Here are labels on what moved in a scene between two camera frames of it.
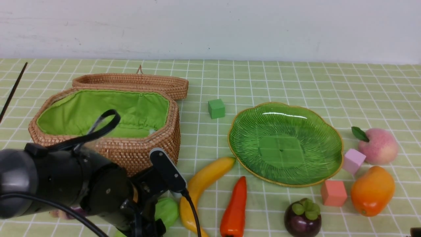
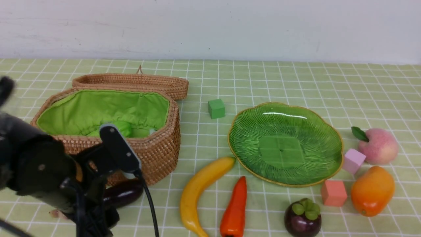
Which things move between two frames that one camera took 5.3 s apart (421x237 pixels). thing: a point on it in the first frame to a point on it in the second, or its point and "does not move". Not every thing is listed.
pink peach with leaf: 380,146 does not move
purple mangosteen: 303,218 does not move
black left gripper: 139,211 to 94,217
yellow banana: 194,188 does not move
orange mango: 371,191 does not move
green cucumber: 166,209 to 125,128
